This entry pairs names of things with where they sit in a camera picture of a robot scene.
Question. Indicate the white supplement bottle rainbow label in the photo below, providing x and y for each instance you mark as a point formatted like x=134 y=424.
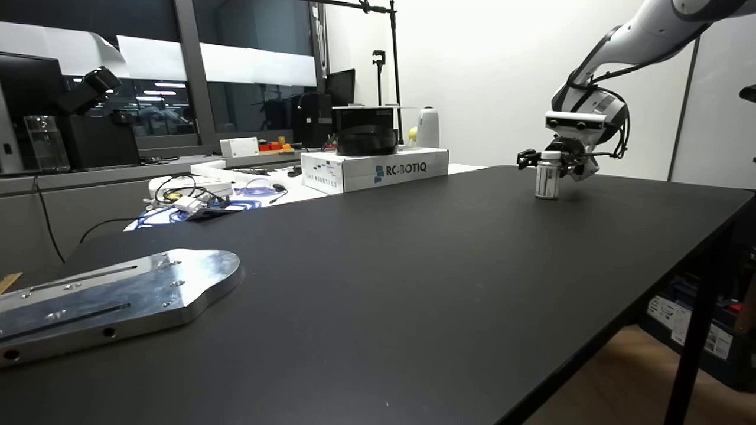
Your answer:
x=547 y=179

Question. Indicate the white desk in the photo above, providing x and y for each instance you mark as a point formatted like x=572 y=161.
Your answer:
x=237 y=169

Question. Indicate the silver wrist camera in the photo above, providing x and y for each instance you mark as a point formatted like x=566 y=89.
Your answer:
x=576 y=118

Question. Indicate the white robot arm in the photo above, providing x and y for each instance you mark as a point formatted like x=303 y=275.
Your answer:
x=652 y=36

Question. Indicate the orange object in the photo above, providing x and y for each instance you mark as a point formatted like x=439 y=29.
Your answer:
x=276 y=145

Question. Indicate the white printed carton box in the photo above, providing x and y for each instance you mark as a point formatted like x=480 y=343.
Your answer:
x=378 y=169

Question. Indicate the silver metal plate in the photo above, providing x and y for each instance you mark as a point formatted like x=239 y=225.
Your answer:
x=103 y=303

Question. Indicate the black box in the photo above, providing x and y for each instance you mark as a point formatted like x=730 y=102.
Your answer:
x=365 y=130

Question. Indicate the black computer monitor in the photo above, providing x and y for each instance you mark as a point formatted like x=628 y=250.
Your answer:
x=341 y=86

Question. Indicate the blue and white clutter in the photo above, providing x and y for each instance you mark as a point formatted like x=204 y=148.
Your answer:
x=252 y=196

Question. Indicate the dark crate with white labels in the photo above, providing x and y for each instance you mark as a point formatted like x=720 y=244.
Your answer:
x=729 y=330

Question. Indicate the black table leg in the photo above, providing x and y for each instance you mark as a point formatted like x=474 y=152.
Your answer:
x=697 y=330

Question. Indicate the black light stand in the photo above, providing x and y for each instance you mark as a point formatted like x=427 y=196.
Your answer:
x=378 y=79

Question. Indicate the grey device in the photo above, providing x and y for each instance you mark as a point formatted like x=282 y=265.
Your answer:
x=46 y=143

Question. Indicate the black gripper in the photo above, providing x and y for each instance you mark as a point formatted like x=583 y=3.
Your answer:
x=583 y=143

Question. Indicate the black camera on mount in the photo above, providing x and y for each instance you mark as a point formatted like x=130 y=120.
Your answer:
x=85 y=86

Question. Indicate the dark window frame post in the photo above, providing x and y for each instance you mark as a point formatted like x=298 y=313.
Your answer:
x=192 y=71

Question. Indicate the white plastic jug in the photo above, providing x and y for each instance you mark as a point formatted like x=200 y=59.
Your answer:
x=429 y=127

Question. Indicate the small white box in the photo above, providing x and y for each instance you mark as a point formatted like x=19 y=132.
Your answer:
x=239 y=147

